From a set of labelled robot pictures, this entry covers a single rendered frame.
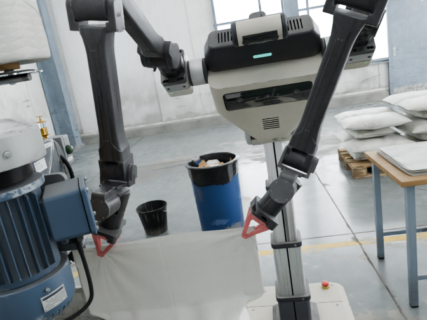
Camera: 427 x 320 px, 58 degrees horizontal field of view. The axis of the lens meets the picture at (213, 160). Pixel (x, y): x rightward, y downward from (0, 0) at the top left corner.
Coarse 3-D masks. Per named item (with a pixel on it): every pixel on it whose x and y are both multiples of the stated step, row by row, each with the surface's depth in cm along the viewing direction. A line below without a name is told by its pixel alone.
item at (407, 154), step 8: (408, 144) 236; (416, 144) 233; (424, 144) 230; (384, 152) 228; (392, 152) 225; (400, 152) 223; (408, 152) 220; (416, 152) 218; (424, 152) 215; (400, 160) 210; (408, 160) 208; (416, 160) 206; (424, 160) 203; (408, 168) 196; (416, 168) 194; (424, 168) 192
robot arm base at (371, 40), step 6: (360, 36) 113; (360, 42) 115; (366, 42) 115; (372, 42) 117; (354, 48) 118; (360, 48) 117; (366, 48) 117; (372, 48) 118; (354, 54) 118; (360, 54) 118
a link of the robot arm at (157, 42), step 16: (80, 0) 77; (96, 0) 76; (128, 0) 89; (80, 16) 78; (96, 16) 78; (128, 16) 90; (144, 16) 98; (128, 32) 98; (144, 32) 99; (144, 48) 106; (160, 48) 109; (176, 48) 115; (144, 64) 116; (176, 64) 117
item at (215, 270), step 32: (96, 256) 103; (128, 256) 102; (160, 256) 100; (192, 256) 100; (224, 256) 101; (256, 256) 101; (96, 288) 106; (128, 288) 105; (160, 288) 103; (192, 288) 103; (224, 288) 103; (256, 288) 103
